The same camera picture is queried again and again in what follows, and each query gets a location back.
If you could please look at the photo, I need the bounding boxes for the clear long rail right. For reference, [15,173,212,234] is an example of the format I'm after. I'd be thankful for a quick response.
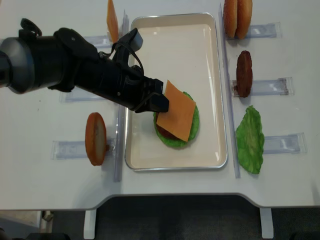
[218,3,241,179]

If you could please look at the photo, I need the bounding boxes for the bun half right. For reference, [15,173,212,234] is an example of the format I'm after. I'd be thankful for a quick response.
[235,0,253,39]

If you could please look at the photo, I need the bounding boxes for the silver rectangular metal tray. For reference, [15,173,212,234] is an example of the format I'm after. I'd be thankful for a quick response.
[125,13,228,171]

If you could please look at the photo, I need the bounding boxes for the brown meat patty on tray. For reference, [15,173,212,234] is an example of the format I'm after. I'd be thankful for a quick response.
[155,124,180,140]

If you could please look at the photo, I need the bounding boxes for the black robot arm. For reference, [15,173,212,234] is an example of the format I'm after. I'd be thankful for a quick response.
[0,18,169,113]

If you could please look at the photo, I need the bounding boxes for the bun half standing left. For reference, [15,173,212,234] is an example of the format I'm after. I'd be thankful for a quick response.
[85,112,107,166]

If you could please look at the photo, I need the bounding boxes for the clear holder patty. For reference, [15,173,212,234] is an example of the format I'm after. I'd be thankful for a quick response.
[230,76,295,98]

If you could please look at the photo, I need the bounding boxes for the clear holder lettuce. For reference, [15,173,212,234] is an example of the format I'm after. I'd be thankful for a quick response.
[263,132,307,154]

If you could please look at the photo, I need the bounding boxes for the clear holder left bun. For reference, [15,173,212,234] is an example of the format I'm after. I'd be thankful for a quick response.
[50,138,116,161]

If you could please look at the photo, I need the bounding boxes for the sesame bun half left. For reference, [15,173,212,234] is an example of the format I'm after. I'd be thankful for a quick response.
[223,0,238,38]

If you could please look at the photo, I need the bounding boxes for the clear holder right buns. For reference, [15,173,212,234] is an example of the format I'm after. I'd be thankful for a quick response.
[224,21,283,40]

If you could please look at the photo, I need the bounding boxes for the clear long rail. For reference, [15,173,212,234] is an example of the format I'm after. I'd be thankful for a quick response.
[113,10,129,183]
[218,3,241,179]

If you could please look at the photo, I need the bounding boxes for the brown meat patty standing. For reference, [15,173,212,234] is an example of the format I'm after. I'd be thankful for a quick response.
[236,50,253,98]

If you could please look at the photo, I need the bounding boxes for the orange cheese slice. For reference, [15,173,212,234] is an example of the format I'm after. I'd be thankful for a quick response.
[106,0,119,44]
[156,80,196,142]

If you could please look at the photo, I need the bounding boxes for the clear holder cheese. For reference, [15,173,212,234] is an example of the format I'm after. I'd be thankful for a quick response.
[84,35,113,49]

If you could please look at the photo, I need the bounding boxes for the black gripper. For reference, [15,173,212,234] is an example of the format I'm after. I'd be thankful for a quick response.
[125,65,170,113]

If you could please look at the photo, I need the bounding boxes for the clear holder tomato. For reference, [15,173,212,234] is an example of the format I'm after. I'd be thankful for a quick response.
[59,87,107,103]

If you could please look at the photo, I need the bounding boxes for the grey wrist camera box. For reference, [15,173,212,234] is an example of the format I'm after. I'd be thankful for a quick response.
[116,27,144,68]

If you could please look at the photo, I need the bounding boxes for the clear long rail left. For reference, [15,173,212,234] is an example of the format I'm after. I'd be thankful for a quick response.
[113,10,129,183]

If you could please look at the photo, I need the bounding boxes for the green lettuce leaf on tray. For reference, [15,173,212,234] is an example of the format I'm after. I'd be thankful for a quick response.
[153,105,200,149]

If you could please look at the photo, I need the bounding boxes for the green lettuce leaf standing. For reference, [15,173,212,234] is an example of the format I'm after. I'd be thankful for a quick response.
[235,105,265,175]

